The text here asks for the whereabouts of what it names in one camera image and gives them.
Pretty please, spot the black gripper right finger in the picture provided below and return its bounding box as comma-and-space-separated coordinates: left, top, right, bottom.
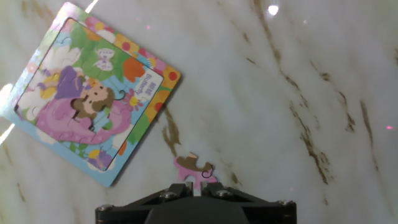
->
200, 182, 297, 224

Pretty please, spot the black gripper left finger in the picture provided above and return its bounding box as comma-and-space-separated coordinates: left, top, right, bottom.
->
95, 182, 194, 224

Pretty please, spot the pink brown puzzle piece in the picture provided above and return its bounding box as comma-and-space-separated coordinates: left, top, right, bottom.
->
173, 151, 218, 190

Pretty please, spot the colourful butterfly puzzle board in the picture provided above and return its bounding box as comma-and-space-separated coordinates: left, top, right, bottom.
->
0, 1, 182, 188

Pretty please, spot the marble pattern board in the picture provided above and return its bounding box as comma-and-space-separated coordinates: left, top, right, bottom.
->
0, 0, 398, 224

